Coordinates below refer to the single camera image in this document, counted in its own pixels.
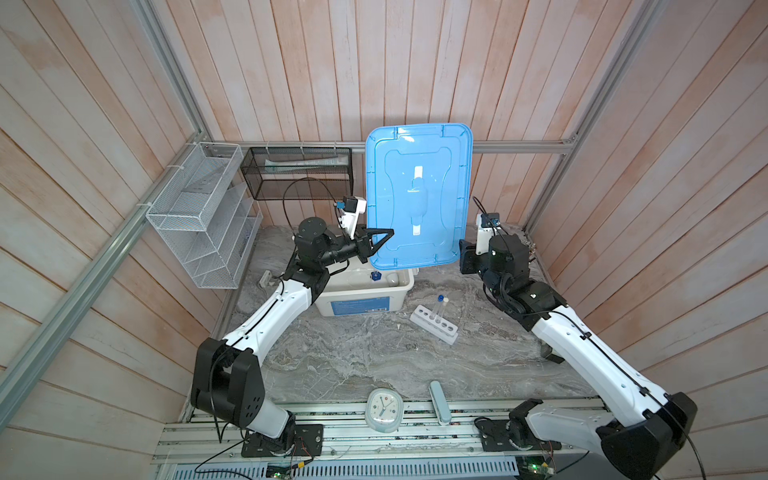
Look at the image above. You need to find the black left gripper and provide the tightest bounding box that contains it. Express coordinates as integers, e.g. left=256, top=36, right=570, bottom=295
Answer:
left=317, top=223, right=392, bottom=267

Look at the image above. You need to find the white plastic storage bin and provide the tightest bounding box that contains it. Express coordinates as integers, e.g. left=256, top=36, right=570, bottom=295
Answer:
left=314, top=266, right=418, bottom=317

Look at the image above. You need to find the blue plastic bin lid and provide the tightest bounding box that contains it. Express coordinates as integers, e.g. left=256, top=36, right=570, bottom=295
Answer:
left=365, top=123, right=473, bottom=271

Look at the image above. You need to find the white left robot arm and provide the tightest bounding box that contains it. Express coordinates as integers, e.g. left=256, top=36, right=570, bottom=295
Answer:
left=190, top=217, right=395, bottom=450

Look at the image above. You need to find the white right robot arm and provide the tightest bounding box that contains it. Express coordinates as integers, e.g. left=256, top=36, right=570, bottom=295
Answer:
left=458, top=234, right=698, bottom=479

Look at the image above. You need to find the small white cardboard box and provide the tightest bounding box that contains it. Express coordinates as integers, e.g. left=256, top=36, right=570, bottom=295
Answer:
left=258, top=270, right=273, bottom=289

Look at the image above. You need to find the light blue stapler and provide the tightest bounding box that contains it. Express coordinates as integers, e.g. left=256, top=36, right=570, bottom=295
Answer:
left=429, top=380, right=452, bottom=426

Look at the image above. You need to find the round white clock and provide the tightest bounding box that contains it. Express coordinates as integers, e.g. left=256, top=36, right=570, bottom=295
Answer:
left=365, top=388, right=404, bottom=433

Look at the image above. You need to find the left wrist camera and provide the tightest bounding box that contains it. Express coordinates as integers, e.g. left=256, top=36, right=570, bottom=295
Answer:
left=336, top=196, right=367, bottom=239

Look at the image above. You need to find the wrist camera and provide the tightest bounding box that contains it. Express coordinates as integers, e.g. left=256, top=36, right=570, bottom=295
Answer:
left=336, top=196, right=367, bottom=239
left=475, top=213, right=500, bottom=255

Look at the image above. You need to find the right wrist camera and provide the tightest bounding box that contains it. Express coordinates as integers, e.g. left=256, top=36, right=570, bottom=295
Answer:
left=475, top=213, right=500, bottom=255

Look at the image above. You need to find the black wire mesh basket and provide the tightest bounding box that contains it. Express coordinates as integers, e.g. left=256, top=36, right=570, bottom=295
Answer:
left=240, top=146, right=354, bottom=201

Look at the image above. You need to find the white wire mesh shelf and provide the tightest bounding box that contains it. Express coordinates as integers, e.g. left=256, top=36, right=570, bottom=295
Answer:
left=146, top=142, right=263, bottom=290

